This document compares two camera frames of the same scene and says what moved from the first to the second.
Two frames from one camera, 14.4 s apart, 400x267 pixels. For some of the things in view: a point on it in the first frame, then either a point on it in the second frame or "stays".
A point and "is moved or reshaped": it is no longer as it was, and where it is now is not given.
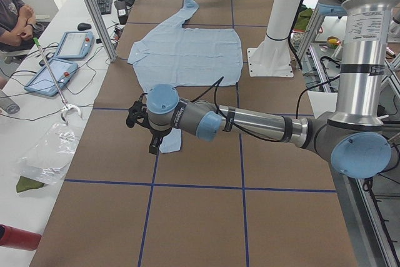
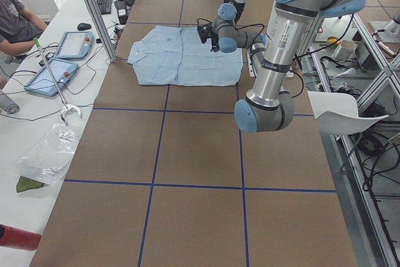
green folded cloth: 24,184 stays
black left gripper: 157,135 -> 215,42
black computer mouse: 84,26 stays
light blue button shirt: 181,55 is moved or reshaped
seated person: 19,30 stays
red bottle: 19,238 stays
